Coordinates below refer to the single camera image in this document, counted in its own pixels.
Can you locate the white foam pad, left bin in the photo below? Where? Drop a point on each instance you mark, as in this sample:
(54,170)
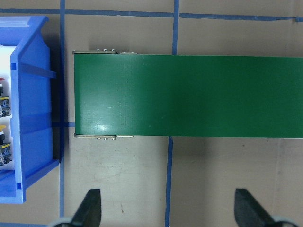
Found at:
(6,149)

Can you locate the blue bin, left side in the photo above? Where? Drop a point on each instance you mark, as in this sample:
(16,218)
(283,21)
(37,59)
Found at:
(31,121)

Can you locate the yellow push button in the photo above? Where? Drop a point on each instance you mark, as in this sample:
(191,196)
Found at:
(2,134)

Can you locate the green conveyor belt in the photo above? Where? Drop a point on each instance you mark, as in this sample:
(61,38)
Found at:
(187,95)

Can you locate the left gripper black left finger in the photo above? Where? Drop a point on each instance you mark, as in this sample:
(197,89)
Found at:
(88,213)

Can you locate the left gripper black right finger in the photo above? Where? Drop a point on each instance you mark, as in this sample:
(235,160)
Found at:
(248,212)

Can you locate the red push button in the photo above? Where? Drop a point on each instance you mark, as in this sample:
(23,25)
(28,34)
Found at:
(1,86)

